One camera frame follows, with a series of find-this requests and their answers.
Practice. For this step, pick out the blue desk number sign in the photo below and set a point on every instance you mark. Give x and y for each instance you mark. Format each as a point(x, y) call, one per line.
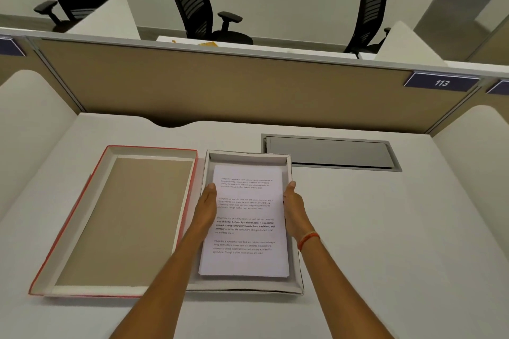
point(441, 82)
point(500, 87)
point(11, 46)

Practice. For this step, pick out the person's left forearm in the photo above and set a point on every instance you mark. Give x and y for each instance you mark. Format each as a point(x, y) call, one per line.
point(159, 291)

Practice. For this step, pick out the yellow item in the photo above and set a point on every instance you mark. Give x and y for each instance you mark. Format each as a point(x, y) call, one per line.
point(210, 44)

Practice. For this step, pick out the wide beige partition panel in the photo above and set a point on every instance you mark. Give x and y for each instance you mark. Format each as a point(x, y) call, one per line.
point(238, 88)

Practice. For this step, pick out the person's left hand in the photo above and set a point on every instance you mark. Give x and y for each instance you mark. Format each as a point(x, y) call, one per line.
point(206, 211)

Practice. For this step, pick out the person's right forearm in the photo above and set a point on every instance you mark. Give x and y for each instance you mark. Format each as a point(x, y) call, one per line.
point(338, 291)

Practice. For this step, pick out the white desk divider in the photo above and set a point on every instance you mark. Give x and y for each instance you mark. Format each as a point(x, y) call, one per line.
point(111, 21)
point(405, 50)
point(473, 168)
point(32, 128)

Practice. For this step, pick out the white printed paper stack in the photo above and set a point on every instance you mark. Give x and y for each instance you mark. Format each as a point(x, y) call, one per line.
point(246, 207)

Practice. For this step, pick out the red box lid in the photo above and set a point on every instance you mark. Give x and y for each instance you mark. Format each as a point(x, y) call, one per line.
point(127, 223)

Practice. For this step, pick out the glass topped beige partition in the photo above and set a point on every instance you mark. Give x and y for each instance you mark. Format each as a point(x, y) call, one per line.
point(495, 50)

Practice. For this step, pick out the white cardboard box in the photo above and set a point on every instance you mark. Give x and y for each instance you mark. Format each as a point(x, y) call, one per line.
point(246, 158)

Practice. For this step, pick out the person's right hand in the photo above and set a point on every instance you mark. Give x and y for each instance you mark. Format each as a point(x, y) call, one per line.
point(296, 215)

